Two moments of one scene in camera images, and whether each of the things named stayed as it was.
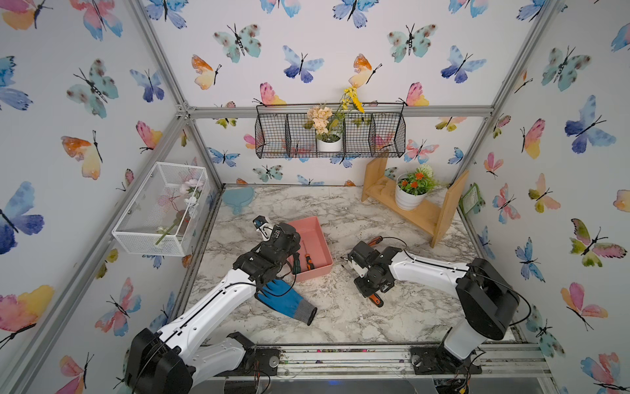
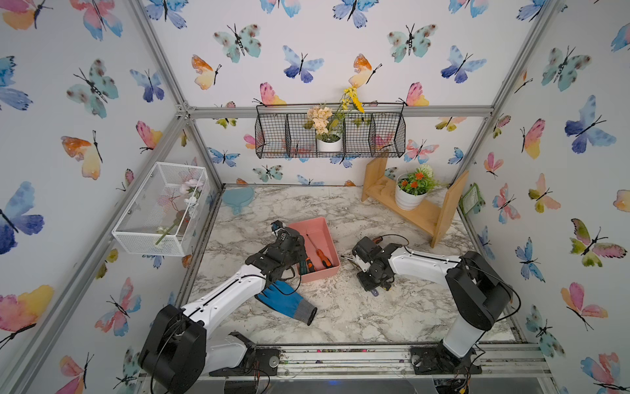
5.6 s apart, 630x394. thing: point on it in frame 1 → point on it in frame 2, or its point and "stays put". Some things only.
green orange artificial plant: x=418 y=182 stays put
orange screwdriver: x=376 y=300 → x=326 y=262
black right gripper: x=361 y=290 stays put
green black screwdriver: x=310 y=264 stays put
